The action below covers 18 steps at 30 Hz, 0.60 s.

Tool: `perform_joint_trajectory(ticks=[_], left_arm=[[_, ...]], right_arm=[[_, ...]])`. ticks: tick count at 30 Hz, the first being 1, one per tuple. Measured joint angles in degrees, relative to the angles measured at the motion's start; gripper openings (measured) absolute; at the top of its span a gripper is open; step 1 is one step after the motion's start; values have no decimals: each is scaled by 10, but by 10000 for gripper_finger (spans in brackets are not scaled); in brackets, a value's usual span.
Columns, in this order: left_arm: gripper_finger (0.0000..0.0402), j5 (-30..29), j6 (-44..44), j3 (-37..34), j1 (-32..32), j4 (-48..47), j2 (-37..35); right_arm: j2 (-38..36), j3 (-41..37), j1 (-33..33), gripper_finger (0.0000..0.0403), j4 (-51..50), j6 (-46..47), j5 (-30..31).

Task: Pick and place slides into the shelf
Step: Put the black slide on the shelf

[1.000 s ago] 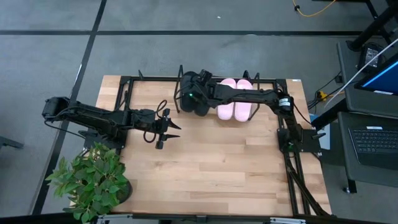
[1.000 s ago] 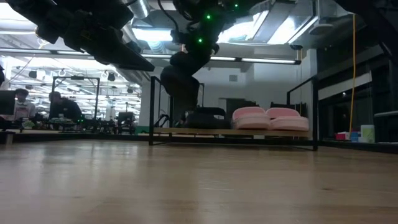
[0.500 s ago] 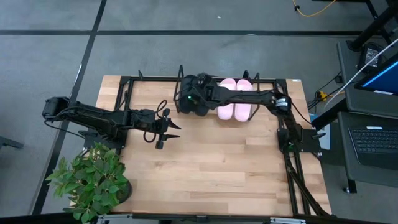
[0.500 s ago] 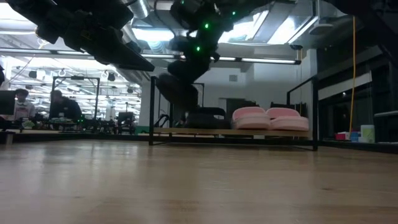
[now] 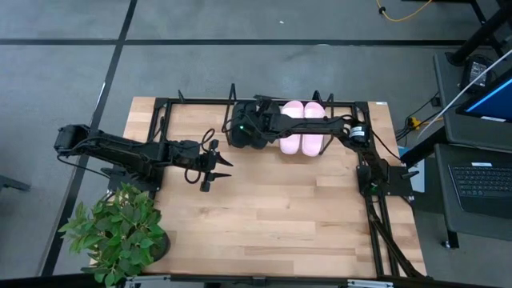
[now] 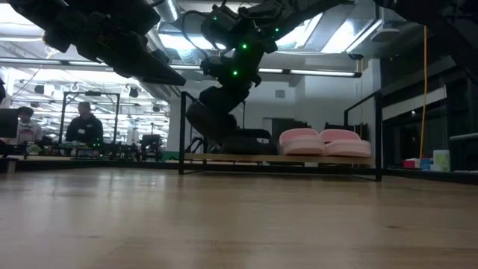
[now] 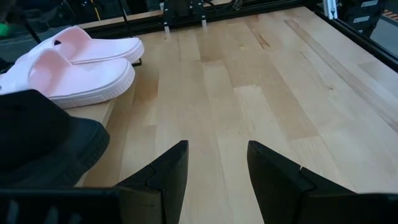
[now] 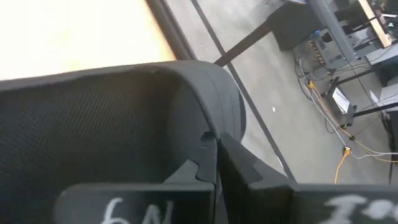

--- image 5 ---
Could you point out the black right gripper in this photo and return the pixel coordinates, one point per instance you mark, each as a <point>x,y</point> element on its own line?
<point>252,126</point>

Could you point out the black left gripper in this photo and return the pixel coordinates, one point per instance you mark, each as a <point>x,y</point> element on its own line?
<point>209,168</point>

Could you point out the pink slide sandal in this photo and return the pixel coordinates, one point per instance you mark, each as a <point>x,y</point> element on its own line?
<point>291,146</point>
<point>314,146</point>

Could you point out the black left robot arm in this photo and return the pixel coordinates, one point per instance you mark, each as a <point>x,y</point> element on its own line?
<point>120,148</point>

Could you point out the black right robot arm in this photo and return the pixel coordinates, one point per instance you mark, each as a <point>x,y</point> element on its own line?
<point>320,125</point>

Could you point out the green potted plant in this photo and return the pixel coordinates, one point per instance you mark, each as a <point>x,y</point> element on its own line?
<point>120,236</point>

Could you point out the yellow connector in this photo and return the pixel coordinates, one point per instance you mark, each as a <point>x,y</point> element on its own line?
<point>414,122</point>

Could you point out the white sheet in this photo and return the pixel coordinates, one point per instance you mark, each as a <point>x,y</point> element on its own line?
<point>419,182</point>

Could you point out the black furniture foot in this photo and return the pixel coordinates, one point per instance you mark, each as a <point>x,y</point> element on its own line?
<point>12,183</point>

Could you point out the laptop computer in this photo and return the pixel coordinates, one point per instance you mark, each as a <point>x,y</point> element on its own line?
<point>452,216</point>

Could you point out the black power adapter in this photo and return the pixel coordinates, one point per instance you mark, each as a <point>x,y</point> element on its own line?
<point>476,74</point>

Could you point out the black laptop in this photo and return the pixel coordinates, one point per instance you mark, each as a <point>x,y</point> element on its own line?
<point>480,184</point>

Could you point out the black stand leg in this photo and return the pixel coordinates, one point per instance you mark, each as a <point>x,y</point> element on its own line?
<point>480,36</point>

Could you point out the computer monitor with blue screen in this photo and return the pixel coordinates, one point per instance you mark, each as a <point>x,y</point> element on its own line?
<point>496,102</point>

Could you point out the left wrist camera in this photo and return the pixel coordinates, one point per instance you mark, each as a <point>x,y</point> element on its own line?
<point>214,145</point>

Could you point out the wooden shelf with black frame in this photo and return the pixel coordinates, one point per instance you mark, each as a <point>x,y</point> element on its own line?
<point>228,116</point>

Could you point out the black metal table frame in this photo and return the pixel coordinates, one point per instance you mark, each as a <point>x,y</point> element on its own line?
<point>192,101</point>

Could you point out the black aluminium rail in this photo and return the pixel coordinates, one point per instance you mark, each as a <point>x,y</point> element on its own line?
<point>280,281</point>

